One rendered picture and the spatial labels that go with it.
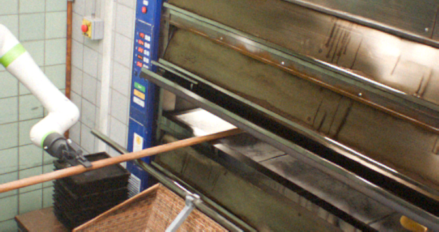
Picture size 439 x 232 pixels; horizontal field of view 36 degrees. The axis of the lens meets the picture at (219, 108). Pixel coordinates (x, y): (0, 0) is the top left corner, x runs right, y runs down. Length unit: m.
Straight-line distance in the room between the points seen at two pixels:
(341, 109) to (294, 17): 0.39
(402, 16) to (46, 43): 2.19
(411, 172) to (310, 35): 0.61
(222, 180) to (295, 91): 0.62
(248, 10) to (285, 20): 0.20
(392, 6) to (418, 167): 0.52
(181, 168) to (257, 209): 0.50
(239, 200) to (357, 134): 0.73
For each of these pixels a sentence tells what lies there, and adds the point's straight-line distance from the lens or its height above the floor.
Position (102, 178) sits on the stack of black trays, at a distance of 3.23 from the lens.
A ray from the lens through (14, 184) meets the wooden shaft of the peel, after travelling 2.49.
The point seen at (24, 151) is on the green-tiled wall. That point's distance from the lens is 3.98.
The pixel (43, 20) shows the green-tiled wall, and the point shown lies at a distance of 3.77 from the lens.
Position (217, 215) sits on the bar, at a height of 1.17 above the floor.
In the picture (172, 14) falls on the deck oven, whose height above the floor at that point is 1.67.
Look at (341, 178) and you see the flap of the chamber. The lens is 2.25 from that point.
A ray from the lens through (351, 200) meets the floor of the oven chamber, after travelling 2.64.
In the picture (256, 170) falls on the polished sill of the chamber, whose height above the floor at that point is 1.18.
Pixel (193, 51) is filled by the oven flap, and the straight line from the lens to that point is 2.95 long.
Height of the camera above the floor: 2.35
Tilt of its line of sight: 20 degrees down
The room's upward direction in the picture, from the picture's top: 6 degrees clockwise
